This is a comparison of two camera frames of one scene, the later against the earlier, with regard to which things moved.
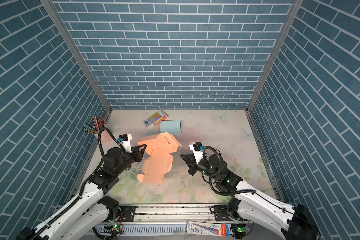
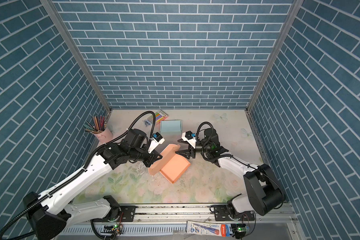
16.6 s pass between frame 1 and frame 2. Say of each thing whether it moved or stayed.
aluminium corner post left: stayed
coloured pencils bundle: stayed
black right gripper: moved
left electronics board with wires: stayed
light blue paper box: stayed
